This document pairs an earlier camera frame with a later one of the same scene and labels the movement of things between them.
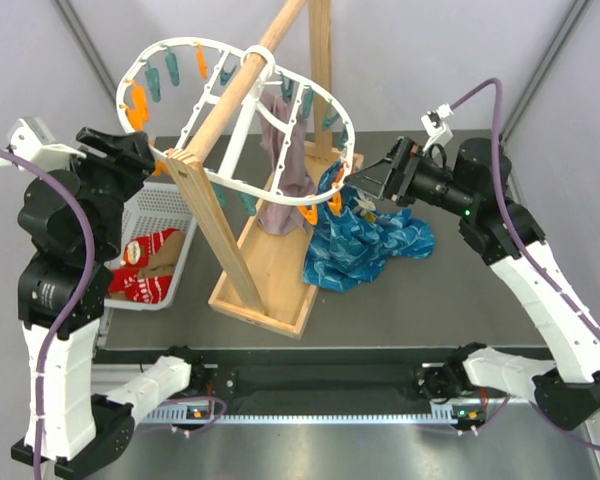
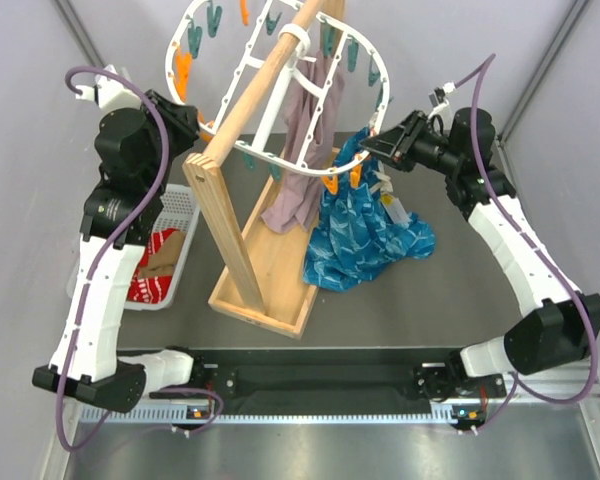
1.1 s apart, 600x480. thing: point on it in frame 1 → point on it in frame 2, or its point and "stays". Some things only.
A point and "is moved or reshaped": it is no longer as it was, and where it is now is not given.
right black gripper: [409, 158] → [399, 141]
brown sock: [164, 256] stays
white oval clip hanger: [237, 118] is moved or reshaped
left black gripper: [130, 155] → [184, 119]
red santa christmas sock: [127, 280] stays
